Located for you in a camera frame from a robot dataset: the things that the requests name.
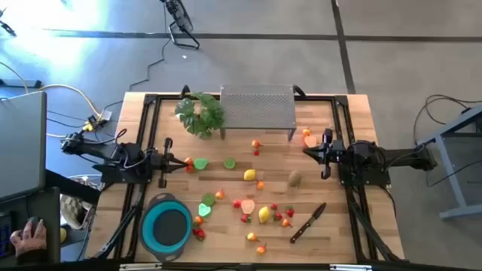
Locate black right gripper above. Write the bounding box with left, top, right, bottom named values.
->
left=303, top=128, right=346, bottom=181

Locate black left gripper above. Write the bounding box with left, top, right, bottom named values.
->
left=149, top=137, right=188, bottom=189

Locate brown whole toy kiwi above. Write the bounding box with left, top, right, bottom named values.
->
left=288, top=169, right=303, bottom=188

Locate blue grey collapsible colander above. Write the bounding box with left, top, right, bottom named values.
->
left=138, top=192, right=194, bottom=263

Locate black kitchen knife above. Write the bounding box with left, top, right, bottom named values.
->
left=288, top=202, right=328, bottom=245

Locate person's forearm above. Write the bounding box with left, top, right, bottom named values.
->
left=14, top=248, right=48, bottom=264

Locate green plant in white pot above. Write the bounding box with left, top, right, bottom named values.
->
left=174, top=92, right=226, bottom=140

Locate grey perforated metal shelf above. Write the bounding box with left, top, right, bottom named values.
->
left=219, top=84, right=297, bottom=142

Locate checkered bag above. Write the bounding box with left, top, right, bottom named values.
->
left=59, top=193, right=97, bottom=230

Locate black desk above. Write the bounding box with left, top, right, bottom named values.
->
left=0, top=169, right=102, bottom=264

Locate black floor fan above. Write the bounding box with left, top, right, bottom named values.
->
left=160, top=0, right=201, bottom=50

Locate black computer mouse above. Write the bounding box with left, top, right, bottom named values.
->
left=25, top=215, right=45, bottom=231

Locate person's hand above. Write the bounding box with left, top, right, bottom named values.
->
left=9, top=218, right=48, bottom=259

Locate black keyboard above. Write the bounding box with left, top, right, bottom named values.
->
left=0, top=212, right=17, bottom=260

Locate black stand foot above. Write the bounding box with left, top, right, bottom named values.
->
left=0, top=20, right=18, bottom=38

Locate silver bracket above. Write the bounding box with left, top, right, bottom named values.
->
left=329, top=263, right=374, bottom=271
left=119, top=263, right=163, bottom=271

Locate black fan cable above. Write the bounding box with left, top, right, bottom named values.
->
left=129, top=37, right=170, bottom=93

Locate yellow cable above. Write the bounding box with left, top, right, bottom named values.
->
left=0, top=59, right=105, bottom=139

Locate grey metal table frame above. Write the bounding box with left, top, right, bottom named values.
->
left=416, top=104, right=482, bottom=221

